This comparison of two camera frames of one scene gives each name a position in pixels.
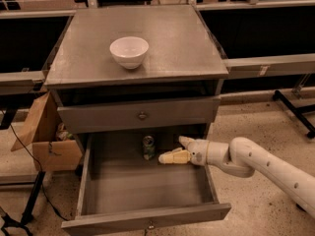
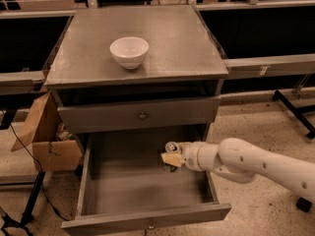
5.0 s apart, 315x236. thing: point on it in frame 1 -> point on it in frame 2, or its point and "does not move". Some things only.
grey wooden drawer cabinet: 137,70 does not move
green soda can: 149,148 -> 171,147
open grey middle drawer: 123,186 does not move
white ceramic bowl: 129,52 does not move
